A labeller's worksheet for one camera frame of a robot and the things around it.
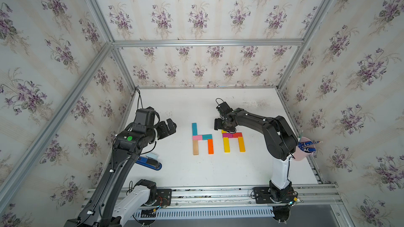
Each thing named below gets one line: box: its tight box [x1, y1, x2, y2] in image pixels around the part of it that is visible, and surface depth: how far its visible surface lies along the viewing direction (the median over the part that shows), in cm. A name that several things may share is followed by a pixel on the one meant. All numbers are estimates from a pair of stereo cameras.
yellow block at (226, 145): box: [223, 137, 231, 153], surface depth 93 cm
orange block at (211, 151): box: [207, 138, 215, 155], surface depth 91 cm
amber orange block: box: [237, 136, 246, 153], surface depth 94 cm
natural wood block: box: [192, 139, 199, 156], surface depth 92 cm
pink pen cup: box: [294, 136, 316, 161], surface depth 82 cm
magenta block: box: [222, 132, 233, 139], surface depth 95 cm
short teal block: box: [202, 133, 213, 141], surface depth 95 cm
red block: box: [233, 132, 243, 138], surface depth 95 cm
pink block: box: [192, 135, 203, 141], surface depth 95 cm
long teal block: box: [191, 122, 198, 136], surface depth 98 cm
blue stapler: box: [135, 156, 163, 171], surface depth 83 cm
